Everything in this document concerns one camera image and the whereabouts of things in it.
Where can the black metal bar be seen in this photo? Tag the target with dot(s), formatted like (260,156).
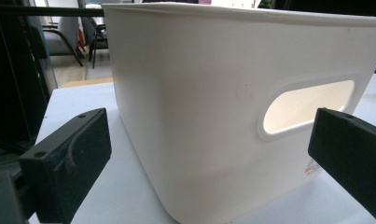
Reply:
(48,11)

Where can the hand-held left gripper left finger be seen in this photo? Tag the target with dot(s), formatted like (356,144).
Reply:
(64,161)

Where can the white plastic storage bin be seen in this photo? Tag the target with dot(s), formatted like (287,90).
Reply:
(192,102)

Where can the black folding chair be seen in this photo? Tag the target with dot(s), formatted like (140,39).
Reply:
(98,37)

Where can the grey chair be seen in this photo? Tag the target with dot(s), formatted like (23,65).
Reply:
(62,34)

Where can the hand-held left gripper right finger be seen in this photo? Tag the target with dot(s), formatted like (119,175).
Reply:
(350,152)

